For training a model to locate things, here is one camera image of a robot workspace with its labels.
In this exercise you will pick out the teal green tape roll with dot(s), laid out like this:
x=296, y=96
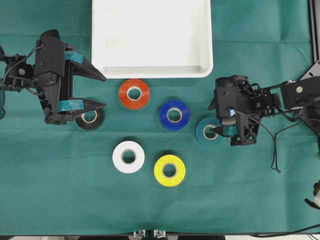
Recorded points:
x=204, y=135

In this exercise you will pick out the blue tape roll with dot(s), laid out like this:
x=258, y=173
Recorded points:
x=174, y=115

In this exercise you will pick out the white tape roll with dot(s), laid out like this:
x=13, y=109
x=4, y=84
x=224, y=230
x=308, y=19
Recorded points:
x=128, y=157

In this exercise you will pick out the red tape roll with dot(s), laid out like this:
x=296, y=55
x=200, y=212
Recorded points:
x=134, y=94

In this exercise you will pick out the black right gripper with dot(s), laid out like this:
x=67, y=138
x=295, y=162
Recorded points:
x=245, y=131

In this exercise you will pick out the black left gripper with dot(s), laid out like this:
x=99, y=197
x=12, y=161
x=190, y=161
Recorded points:
x=55, y=91

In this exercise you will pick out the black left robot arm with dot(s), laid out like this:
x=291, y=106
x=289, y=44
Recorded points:
x=19, y=75

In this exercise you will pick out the black tape roll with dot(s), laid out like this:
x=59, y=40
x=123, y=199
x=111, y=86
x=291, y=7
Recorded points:
x=90, y=125

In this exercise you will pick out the metal camera stand bracket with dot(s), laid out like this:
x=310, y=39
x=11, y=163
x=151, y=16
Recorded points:
x=150, y=235

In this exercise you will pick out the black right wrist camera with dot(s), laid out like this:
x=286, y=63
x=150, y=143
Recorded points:
x=225, y=95

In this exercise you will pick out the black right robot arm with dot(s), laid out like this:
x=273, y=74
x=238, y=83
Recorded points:
x=294, y=100

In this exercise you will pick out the white plastic tray case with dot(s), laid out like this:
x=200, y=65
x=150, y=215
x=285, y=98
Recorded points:
x=152, y=39

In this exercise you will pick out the yellow tape roll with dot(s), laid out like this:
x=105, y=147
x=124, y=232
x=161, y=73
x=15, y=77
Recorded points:
x=169, y=170

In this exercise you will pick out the green table cloth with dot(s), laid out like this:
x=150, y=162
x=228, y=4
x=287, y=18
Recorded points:
x=60, y=180

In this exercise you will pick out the white black object at edge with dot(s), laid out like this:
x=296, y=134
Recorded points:
x=316, y=197

